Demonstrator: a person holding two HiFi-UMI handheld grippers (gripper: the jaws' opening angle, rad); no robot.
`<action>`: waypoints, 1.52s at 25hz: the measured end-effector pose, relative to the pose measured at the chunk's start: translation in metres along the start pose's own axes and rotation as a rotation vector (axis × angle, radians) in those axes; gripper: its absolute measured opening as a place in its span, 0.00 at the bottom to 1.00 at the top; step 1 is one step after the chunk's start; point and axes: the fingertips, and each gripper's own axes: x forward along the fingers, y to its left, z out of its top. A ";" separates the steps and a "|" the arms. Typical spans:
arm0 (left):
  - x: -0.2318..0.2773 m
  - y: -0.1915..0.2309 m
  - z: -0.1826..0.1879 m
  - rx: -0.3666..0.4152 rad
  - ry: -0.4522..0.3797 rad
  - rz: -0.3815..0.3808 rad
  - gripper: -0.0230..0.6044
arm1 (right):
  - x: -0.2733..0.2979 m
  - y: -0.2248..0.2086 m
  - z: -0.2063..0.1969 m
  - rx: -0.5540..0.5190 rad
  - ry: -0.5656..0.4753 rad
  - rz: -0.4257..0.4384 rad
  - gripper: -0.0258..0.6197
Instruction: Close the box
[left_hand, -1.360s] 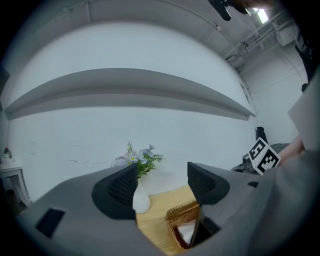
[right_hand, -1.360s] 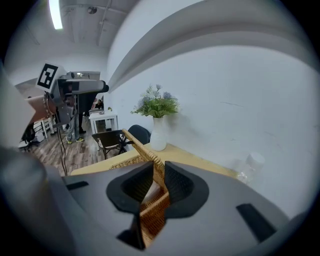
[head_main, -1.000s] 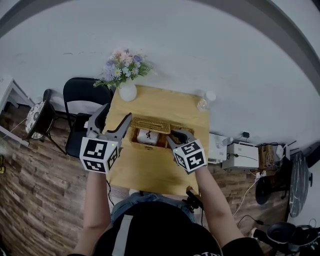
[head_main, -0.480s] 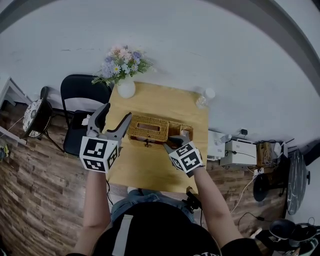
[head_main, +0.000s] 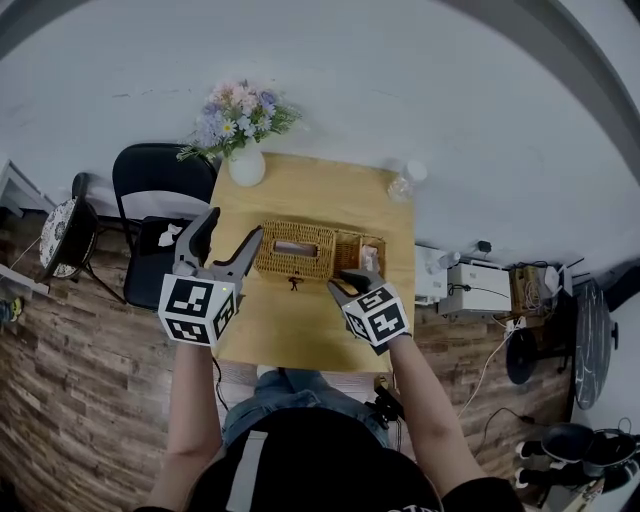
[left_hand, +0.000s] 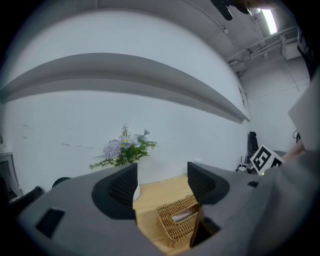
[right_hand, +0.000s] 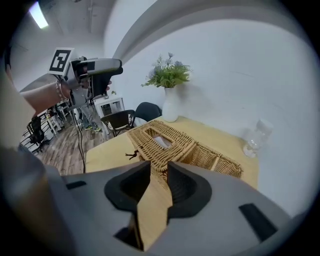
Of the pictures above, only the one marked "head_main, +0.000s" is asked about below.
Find black round stool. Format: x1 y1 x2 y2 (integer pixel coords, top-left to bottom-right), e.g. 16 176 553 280
505 327 539 386

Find black marble round table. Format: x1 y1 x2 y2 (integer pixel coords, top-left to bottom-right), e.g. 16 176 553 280
573 278 615 412

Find small clear bottle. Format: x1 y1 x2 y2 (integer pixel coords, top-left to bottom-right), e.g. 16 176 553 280
424 250 462 276

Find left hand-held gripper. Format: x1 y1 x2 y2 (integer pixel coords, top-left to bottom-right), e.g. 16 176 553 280
157 206 265 347

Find white printer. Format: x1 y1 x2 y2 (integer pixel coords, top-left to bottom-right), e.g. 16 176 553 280
439 261 513 317

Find clear bottle with white cap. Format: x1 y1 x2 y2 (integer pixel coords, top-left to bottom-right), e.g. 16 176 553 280
388 159 429 202

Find white side table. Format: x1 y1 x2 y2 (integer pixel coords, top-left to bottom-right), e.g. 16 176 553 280
0 158 57 220

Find stool with patterned cushion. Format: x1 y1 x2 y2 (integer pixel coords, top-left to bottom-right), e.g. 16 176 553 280
38 172 127 306

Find black floor cable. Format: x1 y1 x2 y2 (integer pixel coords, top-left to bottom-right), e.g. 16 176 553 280
481 406 552 452

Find black and white sneaker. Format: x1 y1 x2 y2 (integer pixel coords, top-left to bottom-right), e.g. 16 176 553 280
516 439 557 462
514 466 562 491

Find wicker tissue box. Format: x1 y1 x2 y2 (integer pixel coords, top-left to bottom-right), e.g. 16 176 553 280
253 219 389 293

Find person's blue jeans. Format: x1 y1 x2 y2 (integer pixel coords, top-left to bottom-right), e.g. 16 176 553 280
221 367 392 452

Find black folding chair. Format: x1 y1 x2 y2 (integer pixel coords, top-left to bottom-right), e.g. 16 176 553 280
111 142 219 313

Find person's black shirt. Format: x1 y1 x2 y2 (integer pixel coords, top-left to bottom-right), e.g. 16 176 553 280
131 406 526 512

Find person's right forearm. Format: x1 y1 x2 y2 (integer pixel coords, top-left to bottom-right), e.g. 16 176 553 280
387 333 489 482

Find white cable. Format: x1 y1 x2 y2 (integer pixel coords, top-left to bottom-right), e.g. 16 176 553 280
456 323 517 420

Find white round vase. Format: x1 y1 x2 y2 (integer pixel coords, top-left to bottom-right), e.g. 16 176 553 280
227 148 267 188

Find person's left forearm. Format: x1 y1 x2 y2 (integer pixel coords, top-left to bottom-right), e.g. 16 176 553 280
163 342 224 460

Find pastel flower bouquet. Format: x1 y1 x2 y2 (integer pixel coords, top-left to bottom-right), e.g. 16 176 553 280
175 79 304 163

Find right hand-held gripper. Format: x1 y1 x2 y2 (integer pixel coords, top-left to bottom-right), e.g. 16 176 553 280
327 267 412 357

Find white router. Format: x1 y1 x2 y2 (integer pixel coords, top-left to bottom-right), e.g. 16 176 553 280
543 256 587 300

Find black waist device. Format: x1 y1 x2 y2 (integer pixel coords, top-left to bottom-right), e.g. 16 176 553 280
364 383 407 432

